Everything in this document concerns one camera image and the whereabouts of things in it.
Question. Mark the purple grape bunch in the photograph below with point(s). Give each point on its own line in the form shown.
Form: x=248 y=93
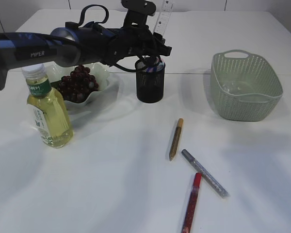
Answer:
x=78 y=85

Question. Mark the green plastic basket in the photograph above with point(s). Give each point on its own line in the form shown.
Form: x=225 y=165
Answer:
x=253 y=69

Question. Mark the clear plastic ruler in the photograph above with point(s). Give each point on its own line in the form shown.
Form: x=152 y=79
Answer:
x=163 y=18

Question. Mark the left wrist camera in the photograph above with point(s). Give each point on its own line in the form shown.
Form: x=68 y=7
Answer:
x=144 y=7

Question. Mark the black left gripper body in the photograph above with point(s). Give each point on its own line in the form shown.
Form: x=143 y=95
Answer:
x=133 y=41

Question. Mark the blue scissors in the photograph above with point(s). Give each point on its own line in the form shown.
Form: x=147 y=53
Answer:
x=157 y=68

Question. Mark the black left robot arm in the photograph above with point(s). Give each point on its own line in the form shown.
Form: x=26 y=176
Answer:
x=67 y=47

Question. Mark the red glitter pen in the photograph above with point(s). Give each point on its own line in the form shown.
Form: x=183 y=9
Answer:
x=189 y=215

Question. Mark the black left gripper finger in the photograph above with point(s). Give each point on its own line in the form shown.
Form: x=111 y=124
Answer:
x=151 y=61
x=159 y=38

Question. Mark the gold glitter pen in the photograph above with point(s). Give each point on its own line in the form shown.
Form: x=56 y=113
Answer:
x=176 y=139

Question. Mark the black mesh pen holder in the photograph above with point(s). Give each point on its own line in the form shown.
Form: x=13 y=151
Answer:
x=149 y=86

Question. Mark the green wavy plate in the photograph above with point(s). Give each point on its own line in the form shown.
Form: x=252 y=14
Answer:
x=56 y=72

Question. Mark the yellow tea bottle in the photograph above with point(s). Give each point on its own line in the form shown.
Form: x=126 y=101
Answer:
x=47 y=107

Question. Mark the clear plastic sheet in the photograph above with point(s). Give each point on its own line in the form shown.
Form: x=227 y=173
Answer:
x=238 y=88

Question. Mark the silver glitter pen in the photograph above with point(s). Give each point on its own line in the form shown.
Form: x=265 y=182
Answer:
x=217 y=187

